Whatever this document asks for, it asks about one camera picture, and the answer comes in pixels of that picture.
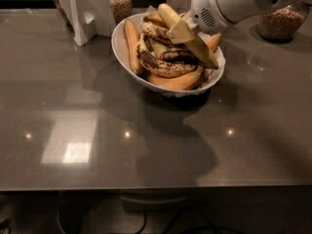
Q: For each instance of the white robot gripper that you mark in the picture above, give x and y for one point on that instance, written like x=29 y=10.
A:
x=205 y=13

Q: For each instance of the long yellow banana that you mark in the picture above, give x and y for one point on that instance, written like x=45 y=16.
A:
x=180 y=33

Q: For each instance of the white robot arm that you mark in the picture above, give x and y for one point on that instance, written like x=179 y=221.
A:
x=237 y=10

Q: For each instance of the blackened banana centre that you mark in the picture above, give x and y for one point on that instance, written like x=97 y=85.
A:
x=179 y=56

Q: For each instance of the spotted banana upper middle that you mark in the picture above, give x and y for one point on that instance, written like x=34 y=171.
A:
x=155 y=32

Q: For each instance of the orange banana right side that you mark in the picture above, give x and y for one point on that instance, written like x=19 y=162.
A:
x=214 y=41

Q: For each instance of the orange banana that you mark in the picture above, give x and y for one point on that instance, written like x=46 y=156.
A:
x=132 y=39
x=214 y=41

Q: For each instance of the large spotted brown banana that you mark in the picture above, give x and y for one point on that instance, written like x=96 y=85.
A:
x=158 y=66

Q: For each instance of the orange banana bowl front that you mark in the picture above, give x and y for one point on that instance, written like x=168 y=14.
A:
x=184 y=82

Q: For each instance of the orange banana left side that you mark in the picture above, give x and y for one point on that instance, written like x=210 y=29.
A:
x=132 y=39

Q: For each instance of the white ceramic bowl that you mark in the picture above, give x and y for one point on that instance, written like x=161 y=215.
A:
x=120 y=46

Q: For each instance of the glass jar of grains left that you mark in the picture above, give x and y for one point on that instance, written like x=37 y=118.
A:
x=121 y=9

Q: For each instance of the glass jar of grains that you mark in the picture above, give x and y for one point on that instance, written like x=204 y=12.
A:
x=121 y=9
x=282 y=24

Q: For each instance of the glass jar of grains right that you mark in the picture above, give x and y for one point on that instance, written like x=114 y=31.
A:
x=282 y=24

